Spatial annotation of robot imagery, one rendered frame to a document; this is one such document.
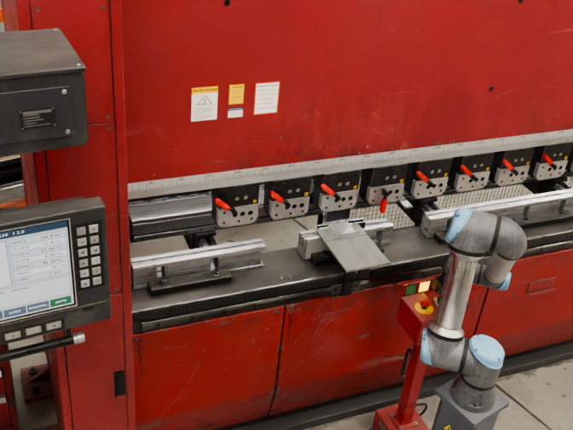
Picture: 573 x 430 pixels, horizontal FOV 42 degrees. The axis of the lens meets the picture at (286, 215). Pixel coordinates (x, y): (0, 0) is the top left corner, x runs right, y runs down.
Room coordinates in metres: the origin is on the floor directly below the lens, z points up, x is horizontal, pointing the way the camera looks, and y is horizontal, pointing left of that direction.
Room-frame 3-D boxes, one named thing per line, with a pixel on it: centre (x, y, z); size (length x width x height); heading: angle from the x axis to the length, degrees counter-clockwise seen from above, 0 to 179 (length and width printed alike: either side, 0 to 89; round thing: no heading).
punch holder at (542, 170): (2.82, -1.08, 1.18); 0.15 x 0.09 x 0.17; 115
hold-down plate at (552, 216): (2.78, -1.13, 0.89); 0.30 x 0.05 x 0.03; 115
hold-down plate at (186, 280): (2.09, 0.32, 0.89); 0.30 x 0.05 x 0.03; 115
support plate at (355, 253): (2.27, -0.26, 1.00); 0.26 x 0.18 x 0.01; 25
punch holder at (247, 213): (2.22, 0.19, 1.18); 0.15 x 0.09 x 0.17; 115
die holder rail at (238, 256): (2.17, 0.30, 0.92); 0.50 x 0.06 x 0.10; 115
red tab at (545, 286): (2.70, -1.19, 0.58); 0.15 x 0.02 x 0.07; 115
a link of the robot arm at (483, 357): (1.79, -0.68, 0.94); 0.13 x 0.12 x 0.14; 77
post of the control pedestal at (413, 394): (2.25, -0.60, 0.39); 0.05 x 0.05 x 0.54; 27
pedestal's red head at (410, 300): (2.25, -0.60, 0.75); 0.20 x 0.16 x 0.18; 117
